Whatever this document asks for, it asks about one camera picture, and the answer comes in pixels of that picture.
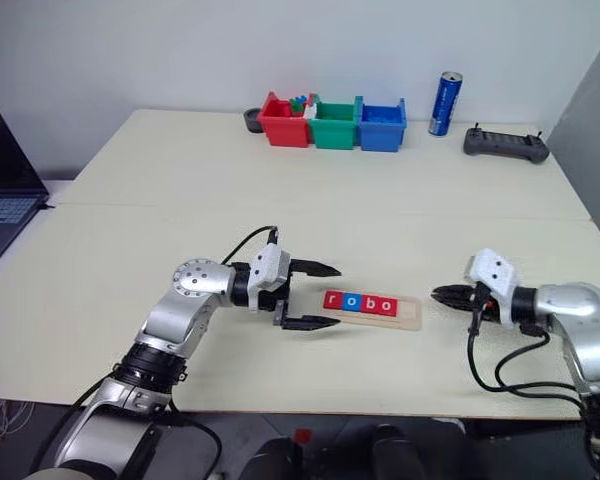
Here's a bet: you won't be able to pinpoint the blue drink can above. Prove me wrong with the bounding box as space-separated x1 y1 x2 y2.
427 70 465 138

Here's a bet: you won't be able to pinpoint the grey remote controller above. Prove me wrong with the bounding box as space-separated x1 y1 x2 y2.
462 122 552 164

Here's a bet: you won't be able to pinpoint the dark rounded shape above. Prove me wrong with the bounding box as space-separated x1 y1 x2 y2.
238 436 302 480

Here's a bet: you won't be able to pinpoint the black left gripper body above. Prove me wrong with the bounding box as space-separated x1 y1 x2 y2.
257 271 298 327

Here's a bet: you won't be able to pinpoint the loose floor cables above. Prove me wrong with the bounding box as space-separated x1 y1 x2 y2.
0 398 37 442

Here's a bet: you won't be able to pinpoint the small coloured toy bricks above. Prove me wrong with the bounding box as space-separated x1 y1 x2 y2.
288 93 317 119

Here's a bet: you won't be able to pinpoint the blue plastic bin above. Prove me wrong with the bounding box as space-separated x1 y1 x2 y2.
355 96 409 153

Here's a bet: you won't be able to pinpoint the white side desk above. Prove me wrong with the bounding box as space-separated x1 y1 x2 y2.
0 178 77 301

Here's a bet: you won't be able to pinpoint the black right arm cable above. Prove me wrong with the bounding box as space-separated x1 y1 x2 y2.
466 294 584 407

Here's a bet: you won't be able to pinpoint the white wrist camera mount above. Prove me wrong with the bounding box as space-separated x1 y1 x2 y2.
245 242 293 314
463 247 524 329

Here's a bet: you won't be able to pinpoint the red plastic bin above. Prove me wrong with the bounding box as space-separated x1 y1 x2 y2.
257 90 313 149

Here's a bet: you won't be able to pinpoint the wooden letter tray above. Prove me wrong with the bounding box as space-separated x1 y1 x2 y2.
307 288 424 333

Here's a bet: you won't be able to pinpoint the black round holder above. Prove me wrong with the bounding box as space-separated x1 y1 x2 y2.
242 106 267 134

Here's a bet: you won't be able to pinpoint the grey partition panel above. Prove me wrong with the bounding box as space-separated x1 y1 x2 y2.
546 18 600 262

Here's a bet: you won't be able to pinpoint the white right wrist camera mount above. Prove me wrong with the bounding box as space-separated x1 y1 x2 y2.
463 247 524 329

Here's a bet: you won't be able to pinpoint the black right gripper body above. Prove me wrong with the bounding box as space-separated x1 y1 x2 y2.
473 281 505 322

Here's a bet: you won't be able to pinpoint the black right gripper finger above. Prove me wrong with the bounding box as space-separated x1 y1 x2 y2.
431 295 478 311
430 284 478 298

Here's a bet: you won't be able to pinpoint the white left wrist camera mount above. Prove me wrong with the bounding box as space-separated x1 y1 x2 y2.
245 242 293 314

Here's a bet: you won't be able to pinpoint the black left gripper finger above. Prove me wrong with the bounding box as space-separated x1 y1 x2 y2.
282 314 341 333
289 259 343 279

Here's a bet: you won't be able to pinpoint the dark laptop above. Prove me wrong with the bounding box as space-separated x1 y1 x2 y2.
0 109 52 261

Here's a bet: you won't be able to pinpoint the green plastic bin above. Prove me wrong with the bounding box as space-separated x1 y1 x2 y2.
307 94 364 151

